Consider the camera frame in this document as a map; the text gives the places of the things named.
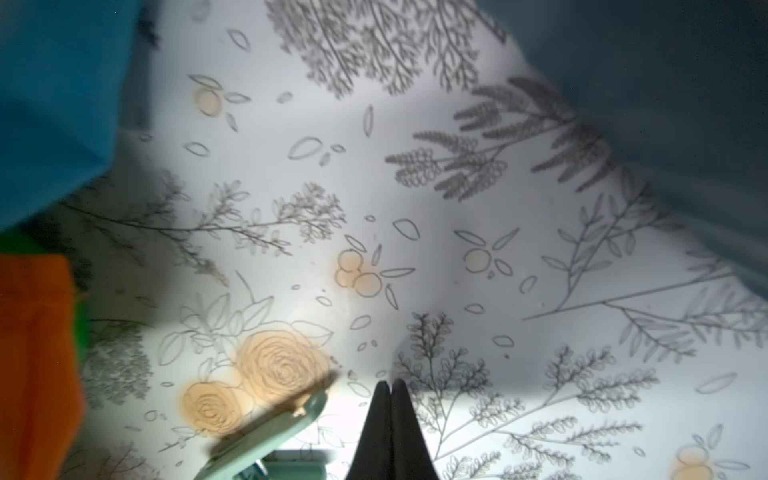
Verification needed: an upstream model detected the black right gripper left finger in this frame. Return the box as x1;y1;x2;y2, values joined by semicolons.
346;381;393;480

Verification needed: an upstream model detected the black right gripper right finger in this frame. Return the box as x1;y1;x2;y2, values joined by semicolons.
391;379;439;480

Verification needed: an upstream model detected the mint green clothespin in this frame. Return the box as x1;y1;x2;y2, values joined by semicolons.
194;391;328;480

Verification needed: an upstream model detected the orange t-shirt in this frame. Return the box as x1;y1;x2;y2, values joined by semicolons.
0;254;86;480

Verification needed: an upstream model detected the blue t-shirt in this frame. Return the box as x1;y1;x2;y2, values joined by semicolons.
1;1;141;229

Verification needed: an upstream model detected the floral table cloth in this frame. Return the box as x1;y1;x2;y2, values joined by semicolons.
55;1;767;479

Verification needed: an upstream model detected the teal clothespin tray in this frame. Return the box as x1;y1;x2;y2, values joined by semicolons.
480;1;767;295

